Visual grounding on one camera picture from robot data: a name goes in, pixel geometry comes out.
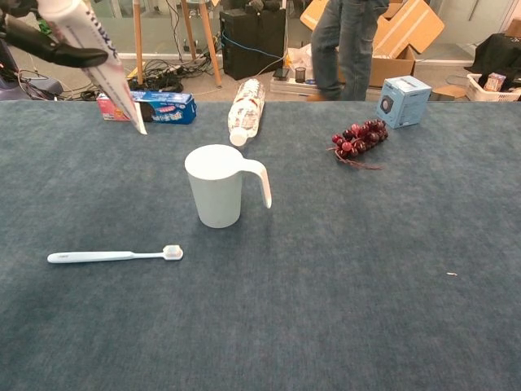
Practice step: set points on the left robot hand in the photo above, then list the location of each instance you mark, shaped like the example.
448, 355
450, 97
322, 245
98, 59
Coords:
77, 57

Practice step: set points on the white toothpaste tube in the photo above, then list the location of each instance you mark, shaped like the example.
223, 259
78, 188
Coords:
110, 81

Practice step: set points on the light blue toothbrush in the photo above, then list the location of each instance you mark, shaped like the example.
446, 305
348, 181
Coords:
102, 256

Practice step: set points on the black mesh pen cup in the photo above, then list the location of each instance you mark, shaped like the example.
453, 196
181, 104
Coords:
300, 75

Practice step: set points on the dark blue rounded machine base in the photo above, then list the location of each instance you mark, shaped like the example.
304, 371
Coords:
45, 87

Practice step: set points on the wooden stand leg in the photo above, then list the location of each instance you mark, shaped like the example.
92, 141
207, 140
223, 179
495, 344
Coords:
188, 28
138, 40
209, 45

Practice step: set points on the blue cookie box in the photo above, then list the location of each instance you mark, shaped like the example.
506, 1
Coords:
171, 108

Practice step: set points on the black computer tower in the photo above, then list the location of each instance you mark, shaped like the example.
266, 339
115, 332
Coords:
252, 40

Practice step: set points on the clear plastic water bottle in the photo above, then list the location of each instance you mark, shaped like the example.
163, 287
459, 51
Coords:
246, 110

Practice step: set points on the black smartphone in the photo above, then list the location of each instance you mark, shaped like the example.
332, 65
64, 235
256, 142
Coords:
281, 73

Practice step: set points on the aluminium rails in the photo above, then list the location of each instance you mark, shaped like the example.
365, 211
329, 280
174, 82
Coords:
291, 87

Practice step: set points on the white plastic bag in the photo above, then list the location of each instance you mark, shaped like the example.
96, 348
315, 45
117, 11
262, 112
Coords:
299, 57

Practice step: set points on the person in blue jeans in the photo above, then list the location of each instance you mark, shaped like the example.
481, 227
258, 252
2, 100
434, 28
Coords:
354, 49

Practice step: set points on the bunch of red grapes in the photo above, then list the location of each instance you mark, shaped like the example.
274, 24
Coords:
362, 136

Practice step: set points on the blue table mat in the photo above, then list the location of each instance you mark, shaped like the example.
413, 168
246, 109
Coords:
285, 305

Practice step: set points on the large open cardboard box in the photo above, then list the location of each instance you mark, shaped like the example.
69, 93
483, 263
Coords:
403, 32

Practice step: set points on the light blue cardboard box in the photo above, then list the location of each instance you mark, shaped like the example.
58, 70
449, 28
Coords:
407, 102

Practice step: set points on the flat brown cardboard piece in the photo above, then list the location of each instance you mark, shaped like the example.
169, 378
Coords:
449, 93

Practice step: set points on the white plastic basket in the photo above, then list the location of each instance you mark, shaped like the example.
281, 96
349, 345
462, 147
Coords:
480, 93

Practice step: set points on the small snack box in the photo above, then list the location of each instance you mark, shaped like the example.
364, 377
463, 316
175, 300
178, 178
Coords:
494, 81

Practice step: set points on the black cloth cover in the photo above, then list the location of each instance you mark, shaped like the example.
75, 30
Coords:
500, 53

